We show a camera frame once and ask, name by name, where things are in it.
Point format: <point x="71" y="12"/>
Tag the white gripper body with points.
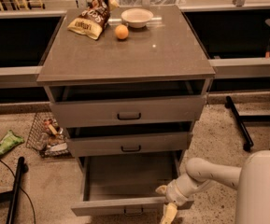
<point x="172" y="192"/>

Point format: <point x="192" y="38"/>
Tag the grey bottom drawer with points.
<point x="125" y="184"/>

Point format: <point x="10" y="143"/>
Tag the grey drawer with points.
<point x="128" y="103"/>
<point x="125" y="184"/>
<point x="127" y="139"/>

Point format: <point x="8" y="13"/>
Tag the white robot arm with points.
<point x="251" y="181"/>

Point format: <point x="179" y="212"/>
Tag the grey middle drawer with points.
<point x="127" y="139"/>

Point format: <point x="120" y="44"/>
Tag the grey top drawer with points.
<point x="128" y="103"/>

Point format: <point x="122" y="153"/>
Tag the grey drawer cabinet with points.
<point x="164" y="50"/>

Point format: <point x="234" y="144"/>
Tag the black stand right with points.
<point x="242" y="119"/>

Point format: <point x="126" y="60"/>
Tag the black stand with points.
<point x="242" y="119"/>
<point x="12" y="196"/>

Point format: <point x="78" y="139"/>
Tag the black stand left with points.
<point x="12" y="196"/>

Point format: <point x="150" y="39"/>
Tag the green snack bag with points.
<point x="9" y="141"/>

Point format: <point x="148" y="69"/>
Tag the orange fruit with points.
<point x="121" y="32"/>

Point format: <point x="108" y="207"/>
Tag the white bowl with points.
<point x="136" y="17"/>

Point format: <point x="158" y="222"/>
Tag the brown chip bag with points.
<point x="93" y="20"/>

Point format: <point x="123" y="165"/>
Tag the wire basket with items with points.
<point x="46" y="137"/>

